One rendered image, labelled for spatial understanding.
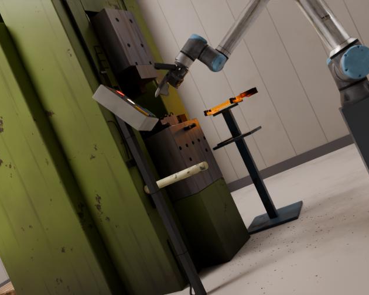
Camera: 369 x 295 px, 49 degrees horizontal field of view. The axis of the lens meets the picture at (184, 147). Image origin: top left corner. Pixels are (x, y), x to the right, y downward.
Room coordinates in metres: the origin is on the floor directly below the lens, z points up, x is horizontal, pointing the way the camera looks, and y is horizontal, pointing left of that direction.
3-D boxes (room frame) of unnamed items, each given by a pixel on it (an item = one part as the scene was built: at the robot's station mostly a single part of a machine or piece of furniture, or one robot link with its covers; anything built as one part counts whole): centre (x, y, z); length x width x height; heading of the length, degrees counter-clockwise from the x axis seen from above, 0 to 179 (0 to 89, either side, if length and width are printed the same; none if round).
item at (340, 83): (2.12, -0.95, 0.79); 0.17 x 0.15 x 0.18; 171
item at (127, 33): (2.79, 0.17, 1.56); 0.42 x 0.39 x 0.40; 58
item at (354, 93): (2.13, -0.95, 0.65); 0.19 x 0.19 x 0.10
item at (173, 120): (2.76, 0.19, 0.96); 0.42 x 0.20 x 0.09; 58
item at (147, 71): (2.76, 0.19, 1.32); 0.42 x 0.20 x 0.10; 58
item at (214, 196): (2.81, 0.17, 0.23); 0.56 x 0.38 x 0.47; 58
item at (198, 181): (2.81, 0.17, 0.69); 0.56 x 0.38 x 0.45; 58
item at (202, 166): (2.31, 0.12, 0.62); 0.44 x 0.05 x 0.05; 58
